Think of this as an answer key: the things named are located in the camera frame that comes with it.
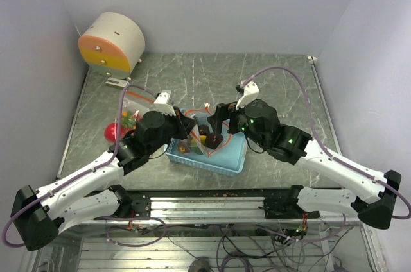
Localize red apple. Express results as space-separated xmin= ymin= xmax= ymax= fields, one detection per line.
xmin=104 ymin=123 xmax=126 ymax=142

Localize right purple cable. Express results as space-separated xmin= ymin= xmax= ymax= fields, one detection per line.
xmin=240 ymin=65 xmax=411 ymax=220

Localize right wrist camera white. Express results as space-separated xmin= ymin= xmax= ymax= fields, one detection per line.
xmin=236 ymin=81 xmax=259 ymax=110

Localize spare clear plastic bag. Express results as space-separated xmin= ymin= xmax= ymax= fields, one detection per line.
xmin=173 ymin=102 xmax=236 ymax=158

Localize round drawer cabinet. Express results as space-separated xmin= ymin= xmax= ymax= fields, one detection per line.
xmin=78 ymin=12 xmax=145 ymax=80

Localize aluminium rail frame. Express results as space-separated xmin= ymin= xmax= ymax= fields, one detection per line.
xmin=34 ymin=189 xmax=387 ymax=271

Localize clear orange zip bag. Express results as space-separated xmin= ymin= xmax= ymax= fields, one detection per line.
xmin=103 ymin=90 xmax=154 ymax=143

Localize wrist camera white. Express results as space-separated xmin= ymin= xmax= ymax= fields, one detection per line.
xmin=153 ymin=90 xmax=176 ymax=116
xmin=236 ymin=81 xmax=259 ymax=110

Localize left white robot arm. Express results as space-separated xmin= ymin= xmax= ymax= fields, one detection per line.
xmin=1 ymin=108 xmax=197 ymax=251

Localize dark purple mangosteen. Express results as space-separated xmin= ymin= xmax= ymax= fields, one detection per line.
xmin=177 ymin=139 xmax=192 ymax=155

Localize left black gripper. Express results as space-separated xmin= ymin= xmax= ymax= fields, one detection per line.
xmin=146 ymin=106 xmax=197 ymax=155

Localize white bracket on table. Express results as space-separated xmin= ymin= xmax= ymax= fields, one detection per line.
xmin=105 ymin=77 xmax=129 ymax=89

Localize loose wires under table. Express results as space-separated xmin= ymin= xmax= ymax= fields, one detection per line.
xmin=105 ymin=214 xmax=354 ymax=272

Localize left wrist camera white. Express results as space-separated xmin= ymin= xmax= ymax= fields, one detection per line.
xmin=153 ymin=90 xmax=176 ymax=116

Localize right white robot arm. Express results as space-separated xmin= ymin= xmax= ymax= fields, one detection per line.
xmin=207 ymin=99 xmax=401 ymax=230

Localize yellow green mango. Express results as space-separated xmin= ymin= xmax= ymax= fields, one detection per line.
xmin=200 ymin=135 xmax=206 ymax=145

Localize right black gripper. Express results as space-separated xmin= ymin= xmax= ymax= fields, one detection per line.
xmin=207 ymin=95 xmax=267 ymax=148

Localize light blue plastic basket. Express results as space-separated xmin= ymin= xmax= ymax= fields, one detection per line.
xmin=164 ymin=120 xmax=247 ymax=176

